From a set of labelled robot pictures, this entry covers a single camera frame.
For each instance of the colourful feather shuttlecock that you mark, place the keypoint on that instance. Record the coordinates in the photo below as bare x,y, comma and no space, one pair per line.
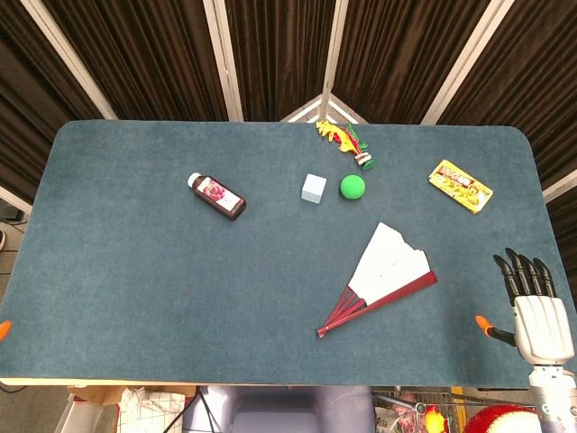
345,140

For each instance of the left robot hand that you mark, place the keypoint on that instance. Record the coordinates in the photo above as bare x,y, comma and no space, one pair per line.
4,329

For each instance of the red knitted hat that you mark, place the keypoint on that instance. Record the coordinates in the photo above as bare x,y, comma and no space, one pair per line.
500,421

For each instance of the red-ribbed paper folding fan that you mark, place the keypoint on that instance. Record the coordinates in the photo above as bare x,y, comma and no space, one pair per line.
387,266

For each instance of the light blue cube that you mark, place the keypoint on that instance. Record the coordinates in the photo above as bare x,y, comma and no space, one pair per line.
313,189

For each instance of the grey-purple robot torso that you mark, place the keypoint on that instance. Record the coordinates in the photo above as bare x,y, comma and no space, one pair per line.
270,410

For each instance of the yellow snack package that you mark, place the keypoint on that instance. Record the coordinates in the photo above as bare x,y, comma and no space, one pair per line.
460,186

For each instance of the yellow rubber chicken toy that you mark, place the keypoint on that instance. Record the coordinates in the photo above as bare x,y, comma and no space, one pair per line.
433,419

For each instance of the green ball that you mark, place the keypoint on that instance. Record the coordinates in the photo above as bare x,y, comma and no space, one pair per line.
352,187

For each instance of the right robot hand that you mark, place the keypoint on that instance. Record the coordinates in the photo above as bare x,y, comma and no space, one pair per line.
541,325

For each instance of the white checked cloth bag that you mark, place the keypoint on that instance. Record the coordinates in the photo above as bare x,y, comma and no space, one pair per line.
149,412

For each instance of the dark juice bottle white cap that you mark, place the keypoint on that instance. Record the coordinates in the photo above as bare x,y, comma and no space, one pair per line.
216,196

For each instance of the white partition frame post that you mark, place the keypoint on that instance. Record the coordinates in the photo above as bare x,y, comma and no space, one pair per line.
68,58
334,45
223,58
561,185
13,196
469,58

